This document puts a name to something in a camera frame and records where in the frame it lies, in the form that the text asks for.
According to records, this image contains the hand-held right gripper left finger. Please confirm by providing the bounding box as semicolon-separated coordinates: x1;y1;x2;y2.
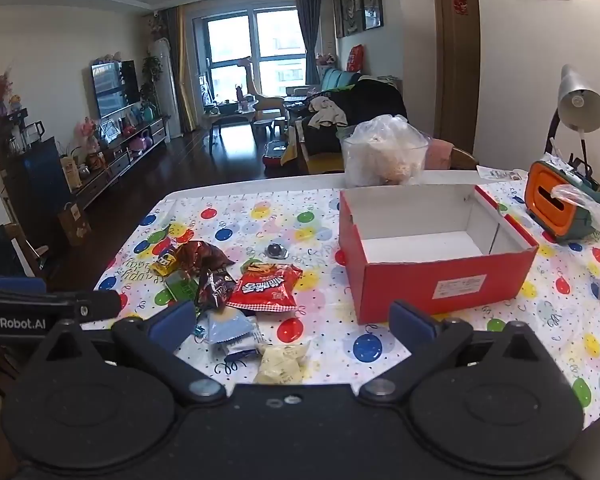
34;300;227;408

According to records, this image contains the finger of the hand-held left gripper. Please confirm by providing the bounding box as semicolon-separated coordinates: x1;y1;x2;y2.
0;274;48;299
44;289;124;329

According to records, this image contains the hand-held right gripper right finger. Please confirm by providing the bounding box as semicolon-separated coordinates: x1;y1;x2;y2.
359;300;557;407

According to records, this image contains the green snack packet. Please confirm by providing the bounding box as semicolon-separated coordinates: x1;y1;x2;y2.
164;272;201;306

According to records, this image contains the red cardboard box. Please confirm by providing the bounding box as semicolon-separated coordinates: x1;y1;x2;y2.
339;184;540;325

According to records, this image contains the light blue biscuit packet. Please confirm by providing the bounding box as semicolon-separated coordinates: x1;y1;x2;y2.
200;307;261;348

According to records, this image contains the dark brown candy packet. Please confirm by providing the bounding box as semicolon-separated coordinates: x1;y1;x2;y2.
195;267;238;311

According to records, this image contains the brown foil snack bag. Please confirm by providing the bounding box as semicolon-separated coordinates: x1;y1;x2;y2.
172;240;236;281

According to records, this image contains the blue white snack packet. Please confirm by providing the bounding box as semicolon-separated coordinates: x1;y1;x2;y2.
215;334;269;362

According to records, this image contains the red chips bag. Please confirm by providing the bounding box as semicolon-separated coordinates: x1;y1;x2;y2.
226;261;303;313

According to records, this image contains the pale yellow snack packet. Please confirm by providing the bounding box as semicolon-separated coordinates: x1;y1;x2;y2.
254;342;311;385

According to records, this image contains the clear container with bagged snacks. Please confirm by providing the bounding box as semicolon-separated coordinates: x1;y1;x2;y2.
341;115;430;187

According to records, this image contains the dark wooden chair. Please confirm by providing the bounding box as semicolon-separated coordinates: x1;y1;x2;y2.
0;222;51;281

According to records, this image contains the brown paper bag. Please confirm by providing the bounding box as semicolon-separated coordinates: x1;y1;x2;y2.
57;202;92;247

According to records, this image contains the dark side cabinet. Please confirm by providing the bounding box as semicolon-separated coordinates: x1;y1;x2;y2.
0;120;78;261

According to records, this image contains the balloon print tablecloth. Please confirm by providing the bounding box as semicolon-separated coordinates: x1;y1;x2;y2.
94;180;600;431

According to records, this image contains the long television cabinet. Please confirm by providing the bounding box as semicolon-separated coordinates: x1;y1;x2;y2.
62;116;170;201

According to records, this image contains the orange green tissue box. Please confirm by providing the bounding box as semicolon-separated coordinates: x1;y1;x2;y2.
524;160;600;243

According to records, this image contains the round coffee table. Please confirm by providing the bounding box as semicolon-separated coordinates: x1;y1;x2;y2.
202;105;258;153

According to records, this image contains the clear plastic bag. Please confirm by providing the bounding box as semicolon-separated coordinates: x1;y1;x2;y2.
550;184;600;243

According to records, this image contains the flat screen television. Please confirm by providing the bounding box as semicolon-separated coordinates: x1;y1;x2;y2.
91;60;141;120

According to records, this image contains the sofa with dark clothes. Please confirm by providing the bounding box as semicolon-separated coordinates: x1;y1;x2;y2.
300;77;408;171

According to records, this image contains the white tower air conditioner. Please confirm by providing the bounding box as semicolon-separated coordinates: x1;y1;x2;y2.
147;37;183;138

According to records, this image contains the green potted plant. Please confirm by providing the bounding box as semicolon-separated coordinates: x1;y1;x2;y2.
140;55;163;111

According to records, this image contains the wooden door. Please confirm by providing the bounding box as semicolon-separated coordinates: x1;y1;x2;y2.
432;0;481;168

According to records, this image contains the wooden giraffe figure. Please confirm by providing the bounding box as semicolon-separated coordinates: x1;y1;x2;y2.
237;55;286;111

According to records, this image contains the yellow curtain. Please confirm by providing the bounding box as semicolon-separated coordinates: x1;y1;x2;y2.
175;5;198;133

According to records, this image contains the silver desk lamp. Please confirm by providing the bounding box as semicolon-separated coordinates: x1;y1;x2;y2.
545;64;600;171

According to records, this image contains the large window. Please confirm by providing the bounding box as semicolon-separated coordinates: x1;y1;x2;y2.
192;5;311;106

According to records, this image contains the grey curtain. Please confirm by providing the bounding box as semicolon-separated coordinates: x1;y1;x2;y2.
295;0;326;83

